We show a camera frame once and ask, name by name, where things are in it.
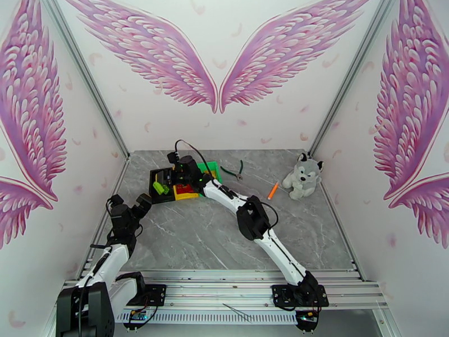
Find black storage bin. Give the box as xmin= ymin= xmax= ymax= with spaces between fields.
xmin=149 ymin=167 xmax=176 ymax=206

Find green storage bin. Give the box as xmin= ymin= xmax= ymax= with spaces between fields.
xmin=195 ymin=161 xmax=225 ymax=184

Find yellow storage bin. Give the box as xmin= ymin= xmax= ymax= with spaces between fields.
xmin=173 ymin=182 xmax=201 ymax=202

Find grey husky plush toy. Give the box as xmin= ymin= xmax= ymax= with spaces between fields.
xmin=281 ymin=152 xmax=325 ymax=201

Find white perforated strip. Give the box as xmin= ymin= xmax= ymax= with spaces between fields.
xmin=114 ymin=308 xmax=300 ymax=326

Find metal tweezers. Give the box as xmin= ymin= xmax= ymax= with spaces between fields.
xmin=222 ymin=303 xmax=253 ymax=323

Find aluminium floor rail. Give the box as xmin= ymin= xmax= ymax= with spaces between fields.
xmin=319 ymin=179 xmax=367 ymax=281
xmin=75 ymin=156 xmax=131 ymax=281

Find green-handled pliers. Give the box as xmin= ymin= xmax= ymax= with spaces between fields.
xmin=220 ymin=160 xmax=245 ymax=181

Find black right arm cable loop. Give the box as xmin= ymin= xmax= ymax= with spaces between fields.
xmin=261 ymin=202 xmax=280 ymax=229

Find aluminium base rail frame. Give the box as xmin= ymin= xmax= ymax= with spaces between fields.
xmin=62 ymin=270 xmax=388 ymax=309

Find aluminium frame post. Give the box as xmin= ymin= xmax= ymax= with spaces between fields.
xmin=38 ymin=0 xmax=131 ymax=160
xmin=308 ymin=0 xmax=402 ymax=157

